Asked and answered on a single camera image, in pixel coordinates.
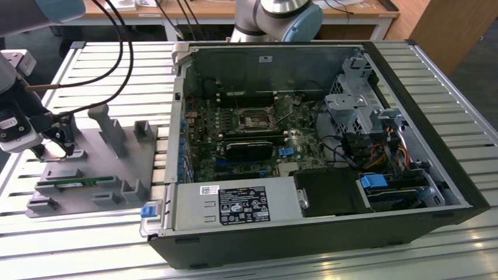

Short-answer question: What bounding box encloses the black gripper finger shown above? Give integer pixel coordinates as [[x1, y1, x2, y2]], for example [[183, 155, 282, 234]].
[[29, 141, 49, 162], [41, 113, 83, 158]]

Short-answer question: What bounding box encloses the CPU socket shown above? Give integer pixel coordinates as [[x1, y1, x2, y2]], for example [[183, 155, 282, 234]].
[[236, 107, 275, 131]]

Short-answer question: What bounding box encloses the grey parts rack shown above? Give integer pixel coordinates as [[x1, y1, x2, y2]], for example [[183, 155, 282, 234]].
[[25, 103, 160, 219]]

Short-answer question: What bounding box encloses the green RAM stick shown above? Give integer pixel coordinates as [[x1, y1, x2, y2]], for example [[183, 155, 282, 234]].
[[53, 176, 117, 187]]

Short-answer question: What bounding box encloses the silver power supply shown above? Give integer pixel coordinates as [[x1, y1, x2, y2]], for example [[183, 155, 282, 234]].
[[171, 176, 304, 232]]

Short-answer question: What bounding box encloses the metal locking lever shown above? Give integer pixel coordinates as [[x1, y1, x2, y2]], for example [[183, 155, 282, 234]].
[[274, 109, 295, 125]]

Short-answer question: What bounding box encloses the metal socket cover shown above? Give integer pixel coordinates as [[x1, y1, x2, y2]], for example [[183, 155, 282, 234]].
[[271, 94, 299, 120]]

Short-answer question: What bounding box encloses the green motherboard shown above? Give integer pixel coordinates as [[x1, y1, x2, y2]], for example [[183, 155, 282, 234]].
[[180, 97, 339, 183]]

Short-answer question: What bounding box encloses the black PC case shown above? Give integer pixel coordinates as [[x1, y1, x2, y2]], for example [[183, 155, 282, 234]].
[[137, 40, 491, 271]]

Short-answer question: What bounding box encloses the silver disk bay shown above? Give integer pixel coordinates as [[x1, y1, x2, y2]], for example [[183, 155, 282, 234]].
[[324, 57, 391, 137]]

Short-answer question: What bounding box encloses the blue disk carrier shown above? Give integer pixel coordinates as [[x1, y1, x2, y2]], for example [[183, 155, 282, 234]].
[[359, 173, 388, 191]]

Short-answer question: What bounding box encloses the wooden cabinet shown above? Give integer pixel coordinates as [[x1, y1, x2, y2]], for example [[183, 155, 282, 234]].
[[383, 0, 498, 75]]

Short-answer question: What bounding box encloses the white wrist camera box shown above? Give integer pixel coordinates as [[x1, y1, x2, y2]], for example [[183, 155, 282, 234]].
[[0, 108, 44, 154]]

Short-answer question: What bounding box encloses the grey camera box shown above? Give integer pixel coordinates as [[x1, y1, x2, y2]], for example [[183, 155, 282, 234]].
[[0, 49, 39, 79]]

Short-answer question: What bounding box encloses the thin black cable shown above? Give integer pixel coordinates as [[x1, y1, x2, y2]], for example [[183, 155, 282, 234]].
[[25, 0, 124, 89], [56, 0, 135, 116]]

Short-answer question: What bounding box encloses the silver case handle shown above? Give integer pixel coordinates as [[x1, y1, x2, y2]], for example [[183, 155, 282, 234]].
[[171, 42, 196, 64]]

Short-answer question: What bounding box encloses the coloured wire bundle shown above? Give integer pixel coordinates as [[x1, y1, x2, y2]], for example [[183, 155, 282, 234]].
[[364, 142, 411, 173]]

